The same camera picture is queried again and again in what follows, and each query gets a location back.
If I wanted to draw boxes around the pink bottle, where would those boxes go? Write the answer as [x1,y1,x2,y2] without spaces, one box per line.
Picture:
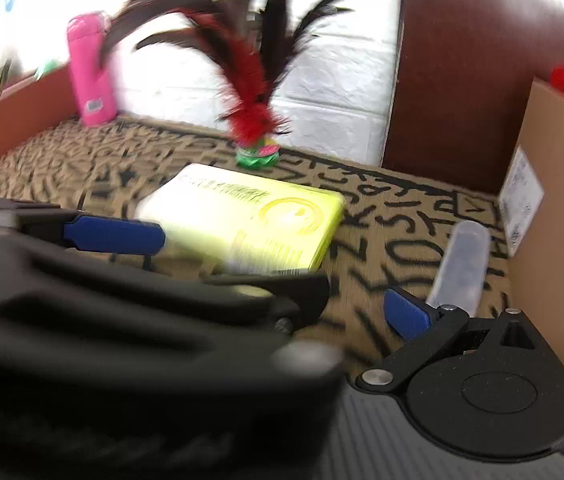
[66,10,119,128]

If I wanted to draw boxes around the yellow green box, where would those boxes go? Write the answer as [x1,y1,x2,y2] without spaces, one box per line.
[134,162,347,277]

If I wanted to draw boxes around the brown headboard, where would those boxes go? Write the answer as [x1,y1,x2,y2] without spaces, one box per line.
[381,0,564,196]

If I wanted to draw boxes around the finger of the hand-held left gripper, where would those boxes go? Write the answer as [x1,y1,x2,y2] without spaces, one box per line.
[17,205,165,256]
[202,274,331,332]

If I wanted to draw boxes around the small green item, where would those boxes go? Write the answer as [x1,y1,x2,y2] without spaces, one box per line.
[36,59,61,82]

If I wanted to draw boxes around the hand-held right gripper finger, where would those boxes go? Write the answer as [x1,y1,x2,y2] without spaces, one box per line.
[356,287,545,397]

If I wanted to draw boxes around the clear plastic tube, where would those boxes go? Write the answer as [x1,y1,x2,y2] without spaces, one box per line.
[424,220,493,318]

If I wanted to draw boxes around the brown wooden bed frame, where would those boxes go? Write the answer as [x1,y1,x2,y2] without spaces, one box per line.
[0,62,79,181]

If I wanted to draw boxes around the cardboard box container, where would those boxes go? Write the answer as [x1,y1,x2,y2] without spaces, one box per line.
[499,77,564,466]

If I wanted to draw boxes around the letter print blanket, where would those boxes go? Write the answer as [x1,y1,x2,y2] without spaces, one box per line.
[0,115,513,401]

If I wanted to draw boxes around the red black feather shuttlecock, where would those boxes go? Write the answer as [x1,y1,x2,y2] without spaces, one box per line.
[99,0,430,171]

